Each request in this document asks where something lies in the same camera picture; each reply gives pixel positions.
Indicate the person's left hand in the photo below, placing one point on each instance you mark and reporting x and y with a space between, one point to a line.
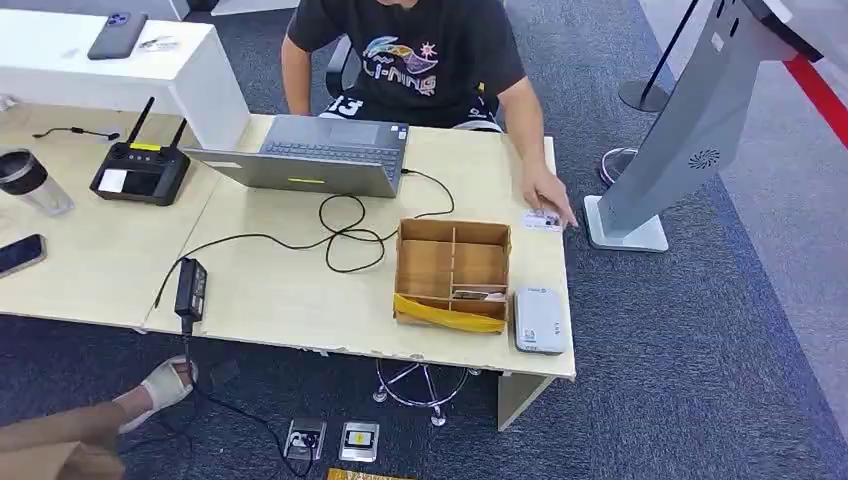
546 189

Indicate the white printed card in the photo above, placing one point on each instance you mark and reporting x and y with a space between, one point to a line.
540 220

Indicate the chrome round stanchion base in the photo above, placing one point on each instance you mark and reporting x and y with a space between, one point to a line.
613 167

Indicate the card in wooden box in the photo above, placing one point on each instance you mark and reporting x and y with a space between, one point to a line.
474 295

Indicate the white card reader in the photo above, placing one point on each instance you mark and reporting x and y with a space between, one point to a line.
540 321

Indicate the wooden compartment box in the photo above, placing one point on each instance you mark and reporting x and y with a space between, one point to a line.
424 265

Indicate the grey kiosk stand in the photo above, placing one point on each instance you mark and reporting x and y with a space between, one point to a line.
682 132

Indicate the person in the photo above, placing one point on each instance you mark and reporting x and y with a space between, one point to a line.
411 60

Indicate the pale desk leg panel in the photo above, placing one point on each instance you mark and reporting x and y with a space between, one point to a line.
517 401

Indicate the grey laptop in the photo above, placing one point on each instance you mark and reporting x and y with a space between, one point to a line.
311 162

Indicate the black office chair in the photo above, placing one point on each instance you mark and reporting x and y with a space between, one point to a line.
339 66

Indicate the chrome star chair base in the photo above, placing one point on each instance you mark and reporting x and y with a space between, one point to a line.
434 411

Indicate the red barrier belt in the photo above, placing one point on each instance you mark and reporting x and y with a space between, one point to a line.
821 99

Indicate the silver floor plate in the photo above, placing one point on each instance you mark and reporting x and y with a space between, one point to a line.
359 442

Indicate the yellow floor marker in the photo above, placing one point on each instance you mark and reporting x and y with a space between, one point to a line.
364 475

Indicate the silver floor socket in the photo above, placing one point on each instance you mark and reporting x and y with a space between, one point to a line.
305 439

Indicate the black power adapter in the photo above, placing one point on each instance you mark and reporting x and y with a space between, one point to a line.
191 288

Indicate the black controller with antennas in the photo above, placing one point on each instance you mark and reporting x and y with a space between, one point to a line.
140 173

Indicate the white sandal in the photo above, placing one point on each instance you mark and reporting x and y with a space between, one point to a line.
164 387

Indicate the dark grey smartphone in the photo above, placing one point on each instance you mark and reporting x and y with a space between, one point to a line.
118 36

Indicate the white cabinet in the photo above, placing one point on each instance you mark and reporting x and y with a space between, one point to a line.
99 76

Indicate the clear tumbler with black lid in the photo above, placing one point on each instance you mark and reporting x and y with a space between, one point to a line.
30 182

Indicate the person's leg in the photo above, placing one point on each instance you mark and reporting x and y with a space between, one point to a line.
73 424

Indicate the black smartphone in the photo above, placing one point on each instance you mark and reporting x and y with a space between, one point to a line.
20 255

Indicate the black stanchion post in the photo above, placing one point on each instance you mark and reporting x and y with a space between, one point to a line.
642 97

